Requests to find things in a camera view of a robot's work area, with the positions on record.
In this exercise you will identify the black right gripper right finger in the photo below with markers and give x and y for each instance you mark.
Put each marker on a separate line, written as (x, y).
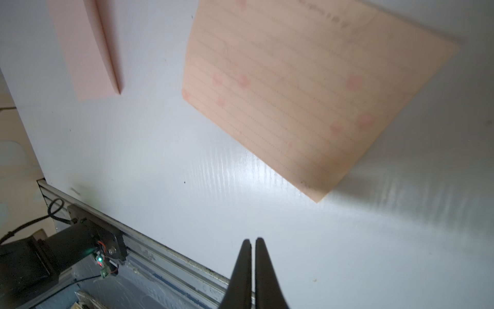
(268, 294)

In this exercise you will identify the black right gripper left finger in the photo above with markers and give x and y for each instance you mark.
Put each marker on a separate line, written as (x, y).
(239, 290)

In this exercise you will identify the pink envelope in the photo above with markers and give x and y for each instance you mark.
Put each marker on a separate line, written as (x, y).
(80, 33)

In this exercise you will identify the small circuit board left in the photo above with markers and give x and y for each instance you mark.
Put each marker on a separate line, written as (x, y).
(107, 266)

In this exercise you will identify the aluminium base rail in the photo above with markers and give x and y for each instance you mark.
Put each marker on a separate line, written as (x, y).
(152, 275)

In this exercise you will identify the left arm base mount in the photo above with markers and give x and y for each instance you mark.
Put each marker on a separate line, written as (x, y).
(30, 267)

